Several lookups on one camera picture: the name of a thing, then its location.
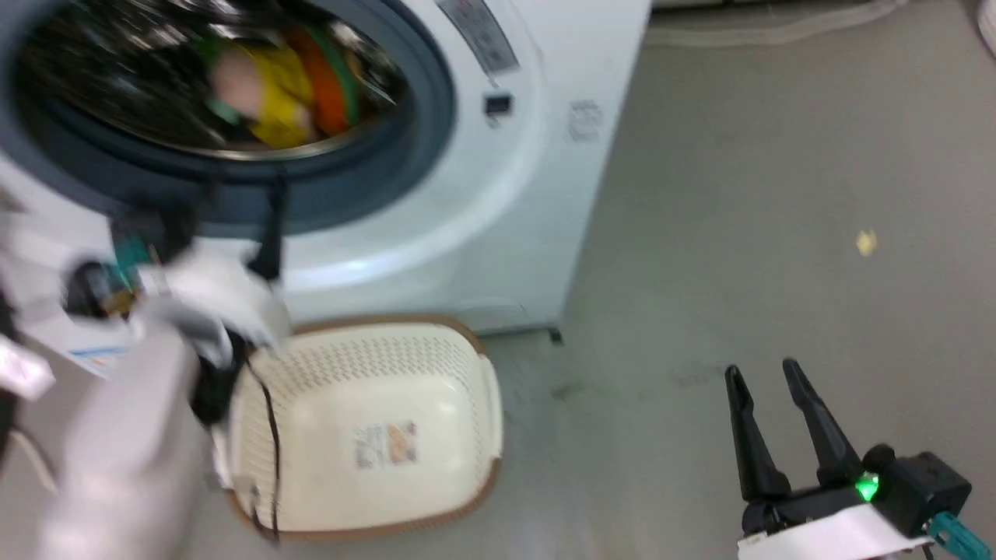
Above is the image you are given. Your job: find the grey rubber door gasket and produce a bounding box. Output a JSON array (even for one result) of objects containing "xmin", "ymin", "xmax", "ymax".
[{"xmin": 0, "ymin": 0, "xmax": 458, "ymax": 237}]

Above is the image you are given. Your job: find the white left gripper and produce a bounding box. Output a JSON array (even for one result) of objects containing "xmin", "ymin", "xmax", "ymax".
[{"xmin": 137, "ymin": 176, "xmax": 293, "ymax": 352}]

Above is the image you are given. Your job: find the grey washer panel label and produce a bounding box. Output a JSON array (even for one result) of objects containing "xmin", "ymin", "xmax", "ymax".
[{"xmin": 434, "ymin": 0, "xmax": 521, "ymax": 77}]

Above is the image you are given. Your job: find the cream plastic laundry basket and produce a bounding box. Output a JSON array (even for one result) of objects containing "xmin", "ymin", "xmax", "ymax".
[{"xmin": 212, "ymin": 314, "xmax": 505, "ymax": 544}]

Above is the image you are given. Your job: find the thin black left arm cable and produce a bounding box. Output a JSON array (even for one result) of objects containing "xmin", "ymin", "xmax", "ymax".
[{"xmin": 230, "ymin": 342, "xmax": 282, "ymax": 544}]

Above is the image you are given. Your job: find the teal cable connector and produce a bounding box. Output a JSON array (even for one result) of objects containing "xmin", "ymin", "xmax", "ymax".
[{"xmin": 928, "ymin": 512, "xmax": 995, "ymax": 558}]

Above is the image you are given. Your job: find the orange and green plush toy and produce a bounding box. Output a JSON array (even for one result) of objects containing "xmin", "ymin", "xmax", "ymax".
[{"xmin": 286, "ymin": 25, "xmax": 363, "ymax": 138}]

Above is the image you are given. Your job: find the white front-load washing machine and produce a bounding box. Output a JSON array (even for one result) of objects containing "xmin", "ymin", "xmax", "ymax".
[{"xmin": 0, "ymin": 0, "xmax": 653, "ymax": 379}]

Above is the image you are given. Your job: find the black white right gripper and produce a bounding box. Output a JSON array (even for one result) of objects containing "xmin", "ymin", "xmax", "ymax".
[{"xmin": 724, "ymin": 358, "xmax": 936, "ymax": 560}]

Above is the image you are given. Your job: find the paper label in basket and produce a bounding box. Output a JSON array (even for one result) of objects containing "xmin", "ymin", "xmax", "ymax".
[{"xmin": 354, "ymin": 421, "xmax": 419, "ymax": 471}]

